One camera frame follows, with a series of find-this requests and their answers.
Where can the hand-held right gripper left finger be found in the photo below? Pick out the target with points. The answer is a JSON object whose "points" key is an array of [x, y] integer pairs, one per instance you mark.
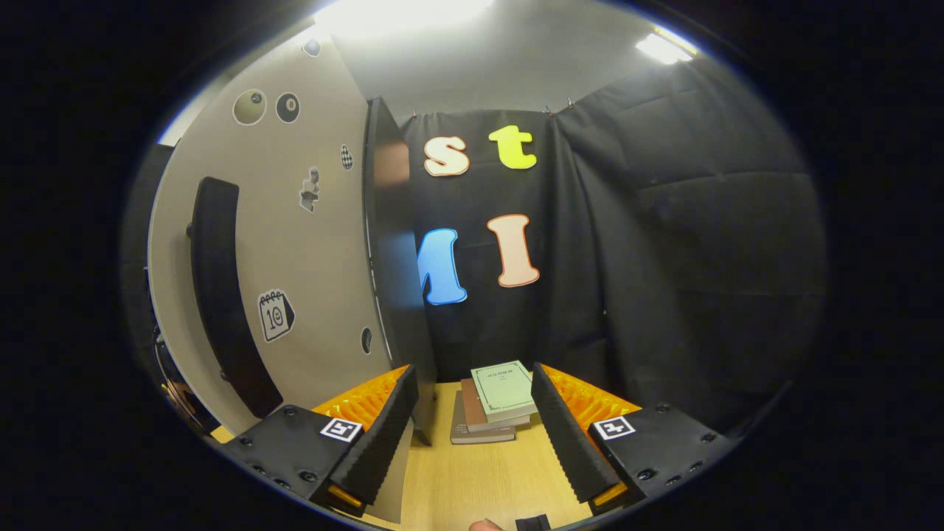
{"points": [[387, 435]]}

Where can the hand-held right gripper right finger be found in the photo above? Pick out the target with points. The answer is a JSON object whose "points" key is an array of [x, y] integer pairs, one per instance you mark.
{"points": [[564, 442]]}

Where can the grey cabinet door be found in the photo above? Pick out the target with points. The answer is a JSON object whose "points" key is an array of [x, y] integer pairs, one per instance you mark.
{"points": [[310, 258]]}

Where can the green book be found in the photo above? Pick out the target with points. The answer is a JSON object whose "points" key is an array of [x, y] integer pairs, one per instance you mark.
{"points": [[503, 389]]}

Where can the brown book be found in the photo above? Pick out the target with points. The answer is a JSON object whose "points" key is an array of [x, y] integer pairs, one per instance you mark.
{"points": [[473, 409]]}

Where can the black backdrop cloth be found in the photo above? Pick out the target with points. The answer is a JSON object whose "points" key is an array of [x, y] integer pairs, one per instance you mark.
{"points": [[700, 258]]}

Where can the narrow ceiling light panel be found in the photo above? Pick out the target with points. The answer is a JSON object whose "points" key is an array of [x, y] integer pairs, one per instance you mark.
{"points": [[664, 48]]}

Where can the large ceiling light panel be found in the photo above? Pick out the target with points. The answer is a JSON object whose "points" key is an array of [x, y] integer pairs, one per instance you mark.
{"points": [[402, 15]]}

